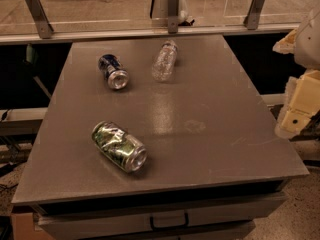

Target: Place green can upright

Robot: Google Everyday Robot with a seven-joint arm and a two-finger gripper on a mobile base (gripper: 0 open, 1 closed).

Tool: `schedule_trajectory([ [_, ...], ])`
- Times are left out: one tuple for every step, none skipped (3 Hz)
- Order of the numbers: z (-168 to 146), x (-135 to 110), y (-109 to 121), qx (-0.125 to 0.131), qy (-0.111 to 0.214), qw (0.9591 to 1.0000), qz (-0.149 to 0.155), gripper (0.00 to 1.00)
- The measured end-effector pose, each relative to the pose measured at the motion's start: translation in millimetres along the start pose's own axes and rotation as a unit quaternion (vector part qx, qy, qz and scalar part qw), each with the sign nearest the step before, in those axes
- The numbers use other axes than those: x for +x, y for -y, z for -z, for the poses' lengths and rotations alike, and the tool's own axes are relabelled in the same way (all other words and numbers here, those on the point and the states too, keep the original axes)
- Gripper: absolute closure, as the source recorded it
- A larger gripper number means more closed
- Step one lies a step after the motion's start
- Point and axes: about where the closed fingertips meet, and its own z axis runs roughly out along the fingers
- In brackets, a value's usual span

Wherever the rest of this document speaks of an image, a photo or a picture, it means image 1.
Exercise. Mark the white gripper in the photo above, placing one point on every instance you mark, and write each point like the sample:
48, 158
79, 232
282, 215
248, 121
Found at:
308, 44

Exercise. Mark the green soda can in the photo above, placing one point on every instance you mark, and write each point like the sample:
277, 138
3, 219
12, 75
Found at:
119, 146

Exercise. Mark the blue soda can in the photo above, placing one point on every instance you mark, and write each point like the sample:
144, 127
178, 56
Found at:
114, 73

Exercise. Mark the clear plastic bottle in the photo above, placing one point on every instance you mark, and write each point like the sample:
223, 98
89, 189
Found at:
162, 68

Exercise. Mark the grey table cabinet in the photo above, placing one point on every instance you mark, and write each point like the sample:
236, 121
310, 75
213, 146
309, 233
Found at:
211, 147

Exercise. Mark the middle metal bracket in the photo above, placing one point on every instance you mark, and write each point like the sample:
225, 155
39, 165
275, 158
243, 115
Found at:
172, 7

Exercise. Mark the black drawer handle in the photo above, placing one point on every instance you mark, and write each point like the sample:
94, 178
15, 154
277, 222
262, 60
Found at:
169, 221

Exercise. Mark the metal rail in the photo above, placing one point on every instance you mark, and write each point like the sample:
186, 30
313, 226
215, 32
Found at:
144, 33

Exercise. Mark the left metal bracket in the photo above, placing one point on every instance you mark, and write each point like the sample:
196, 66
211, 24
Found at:
40, 19

